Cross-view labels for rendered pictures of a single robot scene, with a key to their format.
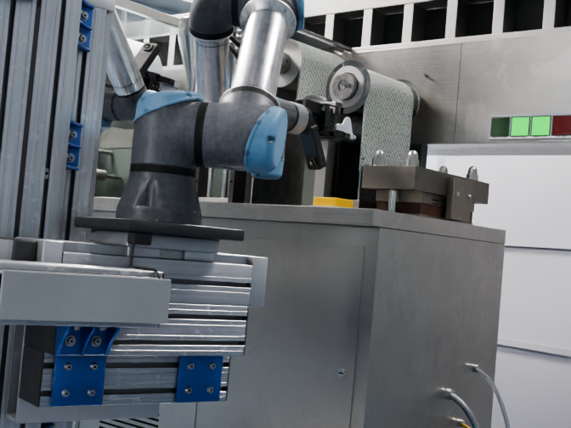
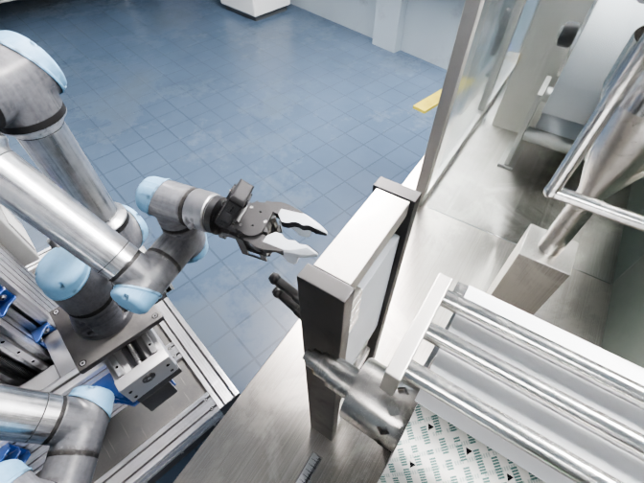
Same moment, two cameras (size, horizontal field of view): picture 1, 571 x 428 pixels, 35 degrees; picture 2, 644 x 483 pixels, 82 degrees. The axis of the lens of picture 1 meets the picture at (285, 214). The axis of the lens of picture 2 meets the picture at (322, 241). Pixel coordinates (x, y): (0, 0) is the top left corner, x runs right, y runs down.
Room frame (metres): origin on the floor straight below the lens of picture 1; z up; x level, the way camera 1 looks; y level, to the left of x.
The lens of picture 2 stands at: (2.50, -0.03, 1.71)
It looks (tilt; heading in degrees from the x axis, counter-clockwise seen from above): 51 degrees down; 83
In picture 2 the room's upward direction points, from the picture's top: straight up
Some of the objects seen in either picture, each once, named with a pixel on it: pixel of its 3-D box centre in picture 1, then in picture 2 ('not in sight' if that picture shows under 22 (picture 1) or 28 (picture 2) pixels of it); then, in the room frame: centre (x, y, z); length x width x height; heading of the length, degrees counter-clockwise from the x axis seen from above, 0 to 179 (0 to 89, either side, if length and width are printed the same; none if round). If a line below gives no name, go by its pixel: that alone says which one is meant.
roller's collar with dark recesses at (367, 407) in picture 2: (275, 61); (381, 402); (2.57, 0.07, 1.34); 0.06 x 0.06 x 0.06; 50
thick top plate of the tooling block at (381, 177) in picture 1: (427, 185); not in sight; (2.44, -0.38, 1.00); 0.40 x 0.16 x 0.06; 140
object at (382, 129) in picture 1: (386, 143); not in sight; (2.48, -0.26, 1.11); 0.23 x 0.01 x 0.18; 140
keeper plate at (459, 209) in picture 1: (460, 199); not in sight; (2.39, -0.46, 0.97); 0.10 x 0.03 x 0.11; 140
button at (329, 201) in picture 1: (333, 203); not in sight; (2.15, -0.11, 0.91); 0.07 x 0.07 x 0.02; 50
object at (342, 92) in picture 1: (345, 86); not in sight; (2.42, -0.13, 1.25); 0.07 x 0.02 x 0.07; 50
